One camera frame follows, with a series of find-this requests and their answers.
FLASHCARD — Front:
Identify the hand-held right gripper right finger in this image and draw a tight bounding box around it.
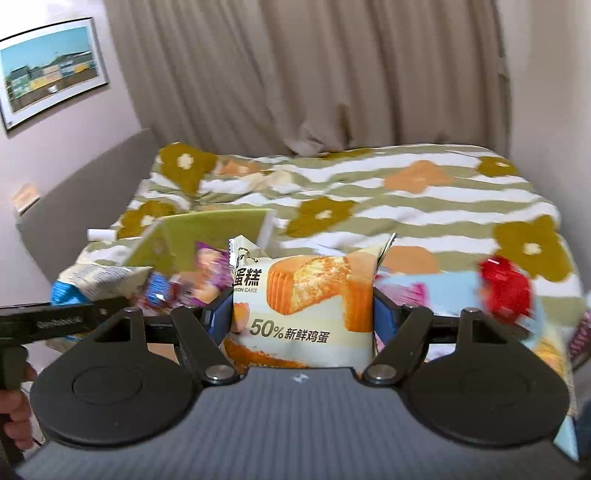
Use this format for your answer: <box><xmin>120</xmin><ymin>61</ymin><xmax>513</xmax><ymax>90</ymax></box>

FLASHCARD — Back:
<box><xmin>364</xmin><ymin>288</ymin><xmax>513</xmax><ymax>386</ymax></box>

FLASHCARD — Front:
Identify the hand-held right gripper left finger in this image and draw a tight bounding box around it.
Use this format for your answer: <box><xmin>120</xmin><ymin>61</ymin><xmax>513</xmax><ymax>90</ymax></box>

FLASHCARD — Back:
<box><xmin>95</xmin><ymin>288</ymin><xmax>241</xmax><ymax>386</ymax></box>

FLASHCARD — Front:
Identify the blue white snack bag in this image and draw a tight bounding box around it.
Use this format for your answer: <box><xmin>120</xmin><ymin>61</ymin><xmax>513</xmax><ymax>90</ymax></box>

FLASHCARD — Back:
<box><xmin>50</xmin><ymin>261</ymin><xmax>152</xmax><ymax>308</ymax></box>

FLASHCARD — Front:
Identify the white cake snack packet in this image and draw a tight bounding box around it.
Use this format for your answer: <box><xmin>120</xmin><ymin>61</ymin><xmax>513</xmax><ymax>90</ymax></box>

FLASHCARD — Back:
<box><xmin>221</xmin><ymin>233</ymin><xmax>398</xmax><ymax>372</ymax></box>

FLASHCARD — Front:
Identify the green cardboard box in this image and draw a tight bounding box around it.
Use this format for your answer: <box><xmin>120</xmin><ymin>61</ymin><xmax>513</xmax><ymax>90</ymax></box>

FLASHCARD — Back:
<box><xmin>124</xmin><ymin>209</ymin><xmax>278</xmax><ymax>278</ymax></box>

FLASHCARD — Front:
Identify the person's left hand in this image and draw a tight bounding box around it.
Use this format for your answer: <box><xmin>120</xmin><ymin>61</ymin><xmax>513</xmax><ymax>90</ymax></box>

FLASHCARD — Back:
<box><xmin>0</xmin><ymin>364</ymin><xmax>37</xmax><ymax>450</ymax></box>

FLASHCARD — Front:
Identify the purple snack packet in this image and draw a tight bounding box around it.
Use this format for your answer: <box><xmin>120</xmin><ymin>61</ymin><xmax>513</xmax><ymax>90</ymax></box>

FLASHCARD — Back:
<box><xmin>193</xmin><ymin>241</ymin><xmax>232</xmax><ymax>306</ymax></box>

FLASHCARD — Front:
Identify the red blue snack packet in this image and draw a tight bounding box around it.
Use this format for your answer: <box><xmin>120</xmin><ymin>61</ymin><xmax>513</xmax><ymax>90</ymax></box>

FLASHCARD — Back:
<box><xmin>136</xmin><ymin>271</ymin><xmax>190</xmax><ymax>311</ymax></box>

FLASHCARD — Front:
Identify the green striped floral blanket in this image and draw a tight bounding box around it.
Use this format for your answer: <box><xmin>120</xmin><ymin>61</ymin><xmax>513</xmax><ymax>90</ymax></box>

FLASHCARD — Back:
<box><xmin>60</xmin><ymin>142</ymin><xmax>587</xmax><ymax>416</ymax></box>

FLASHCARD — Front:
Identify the grey headboard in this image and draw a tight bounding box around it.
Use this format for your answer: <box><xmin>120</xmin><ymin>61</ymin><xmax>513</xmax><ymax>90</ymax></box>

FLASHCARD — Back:
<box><xmin>16</xmin><ymin>128</ymin><xmax>155</xmax><ymax>284</ymax></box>

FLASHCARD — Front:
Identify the purple striped packet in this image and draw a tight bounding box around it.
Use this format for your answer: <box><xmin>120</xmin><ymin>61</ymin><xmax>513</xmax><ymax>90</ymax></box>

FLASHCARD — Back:
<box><xmin>569</xmin><ymin>311</ymin><xmax>591</xmax><ymax>367</ymax></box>

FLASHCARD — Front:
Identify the beige curtain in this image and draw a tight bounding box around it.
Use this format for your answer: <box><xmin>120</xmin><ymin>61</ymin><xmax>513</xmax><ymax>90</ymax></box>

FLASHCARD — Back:
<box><xmin>104</xmin><ymin>0</ymin><xmax>513</xmax><ymax>158</ymax></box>

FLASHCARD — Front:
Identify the small wall tag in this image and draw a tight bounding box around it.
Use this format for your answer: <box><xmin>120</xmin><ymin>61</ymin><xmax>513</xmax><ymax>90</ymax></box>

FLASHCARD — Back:
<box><xmin>11</xmin><ymin>183</ymin><xmax>42</xmax><ymax>214</ymax></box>

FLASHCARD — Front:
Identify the framed wall picture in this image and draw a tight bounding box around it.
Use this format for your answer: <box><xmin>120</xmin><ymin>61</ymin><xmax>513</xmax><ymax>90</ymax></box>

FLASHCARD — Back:
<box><xmin>0</xmin><ymin>17</ymin><xmax>110</xmax><ymax>132</ymax></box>

